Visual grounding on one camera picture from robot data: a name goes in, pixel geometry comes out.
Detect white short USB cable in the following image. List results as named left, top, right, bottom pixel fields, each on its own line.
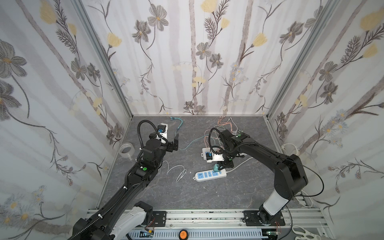
left=158, top=160, right=188, bottom=183

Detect pink multi-head cable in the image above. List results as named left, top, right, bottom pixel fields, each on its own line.
left=203, top=116, right=235, bottom=148

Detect teal multi-head cable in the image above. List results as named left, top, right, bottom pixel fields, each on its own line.
left=169, top=116, right=217, bottom=166

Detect white power strip blue outlets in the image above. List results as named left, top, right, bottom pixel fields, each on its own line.
left=193, top=169, right=227, bottom=182

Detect white six-outlet colourful power strip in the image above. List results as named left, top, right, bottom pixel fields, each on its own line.
left=201, top=148, right=224, bottom=163

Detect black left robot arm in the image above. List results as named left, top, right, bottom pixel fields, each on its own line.
left=69, top=134, right=179, bottom=240

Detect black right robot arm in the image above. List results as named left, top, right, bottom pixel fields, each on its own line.
left=219, top=130, right=308, bottom=223

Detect clear tape roll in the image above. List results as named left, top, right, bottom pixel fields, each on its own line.
left=119, top=142, right=135, bottom=160

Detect orange emergency button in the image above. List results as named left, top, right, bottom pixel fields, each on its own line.
left=179, top=230, right=189, bottom=240

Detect white scissors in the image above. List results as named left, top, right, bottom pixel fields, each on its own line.
left=292, top=225, right=321, bottom=240

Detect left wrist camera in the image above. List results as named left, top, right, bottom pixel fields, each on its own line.
left=157, top=123, right=169, bottom=145

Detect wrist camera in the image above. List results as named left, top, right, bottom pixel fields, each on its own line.
left=202, top=152, right=224, bottom=163
left=157, top=123, right=169, bottom=145

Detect white cable of small strip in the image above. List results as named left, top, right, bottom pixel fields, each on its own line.
left=225, top=156, right=254, bottom=174

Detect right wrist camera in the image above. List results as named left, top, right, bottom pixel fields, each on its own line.
left=202, top=152, right=224, bottom=163

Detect white cable of long strip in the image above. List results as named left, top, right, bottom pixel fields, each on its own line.
left=278, top=143, right=314, bottom=208

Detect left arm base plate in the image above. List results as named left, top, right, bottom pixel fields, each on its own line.
left=145, top=211, right=167, bottom=228

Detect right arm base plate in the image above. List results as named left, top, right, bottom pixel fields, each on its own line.
left=243, top=210, right=286, bottom=227

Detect aluminium rail frame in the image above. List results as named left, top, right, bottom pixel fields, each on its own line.
left=74, top=208, right=335, bottom=240

